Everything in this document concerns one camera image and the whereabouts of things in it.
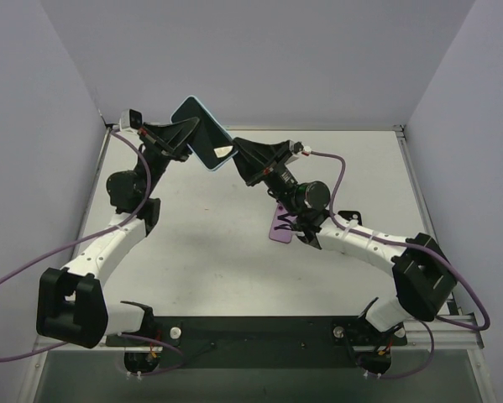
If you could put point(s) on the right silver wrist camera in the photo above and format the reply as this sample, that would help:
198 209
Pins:
298 150

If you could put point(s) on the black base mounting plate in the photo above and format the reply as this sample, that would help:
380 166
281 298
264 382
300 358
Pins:
318 342

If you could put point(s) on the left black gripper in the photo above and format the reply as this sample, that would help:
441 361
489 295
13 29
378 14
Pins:
159 140

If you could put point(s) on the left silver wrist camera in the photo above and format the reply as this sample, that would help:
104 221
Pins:
130 121

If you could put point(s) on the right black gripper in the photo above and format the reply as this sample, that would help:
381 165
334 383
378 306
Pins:
267 164

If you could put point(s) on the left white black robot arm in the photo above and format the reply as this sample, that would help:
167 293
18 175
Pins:
71 304

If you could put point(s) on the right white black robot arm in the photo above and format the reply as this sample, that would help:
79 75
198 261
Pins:
422 275

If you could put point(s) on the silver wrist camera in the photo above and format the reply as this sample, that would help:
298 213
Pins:
130 121
298 150

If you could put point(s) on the phone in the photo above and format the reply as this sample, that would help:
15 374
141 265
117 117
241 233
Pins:
211 143

